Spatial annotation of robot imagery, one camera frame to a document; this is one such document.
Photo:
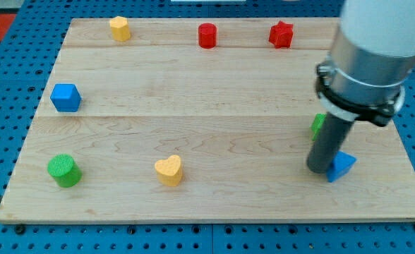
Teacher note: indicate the blue cube block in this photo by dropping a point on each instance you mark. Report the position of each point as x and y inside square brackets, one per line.
[65, 97]

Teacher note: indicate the green cylinder block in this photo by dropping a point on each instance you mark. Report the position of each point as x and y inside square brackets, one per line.
[64, 170]

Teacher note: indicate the red cylinder block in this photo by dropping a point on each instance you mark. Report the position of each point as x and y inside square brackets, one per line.
[207, 35]

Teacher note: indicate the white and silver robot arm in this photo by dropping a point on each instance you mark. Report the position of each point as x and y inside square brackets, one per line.
[372, 53]

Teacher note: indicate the yellow heart block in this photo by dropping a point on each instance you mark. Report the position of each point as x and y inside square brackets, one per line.
[169, 171]

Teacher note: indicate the green star block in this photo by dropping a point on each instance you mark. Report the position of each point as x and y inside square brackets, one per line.
[317, 125]

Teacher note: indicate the blue triangle block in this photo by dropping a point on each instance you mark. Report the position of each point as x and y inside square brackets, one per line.
[340, 166]

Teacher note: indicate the red star block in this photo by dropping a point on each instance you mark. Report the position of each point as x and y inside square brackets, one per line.
[281, 35]

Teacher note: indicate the yellow hexagon block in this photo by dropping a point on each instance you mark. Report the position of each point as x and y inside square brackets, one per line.
[120, 29]

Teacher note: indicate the wooden board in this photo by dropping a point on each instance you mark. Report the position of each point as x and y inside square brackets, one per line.
[238, 115]

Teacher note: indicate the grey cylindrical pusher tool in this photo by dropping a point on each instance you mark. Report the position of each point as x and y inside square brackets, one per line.
[331, 135]

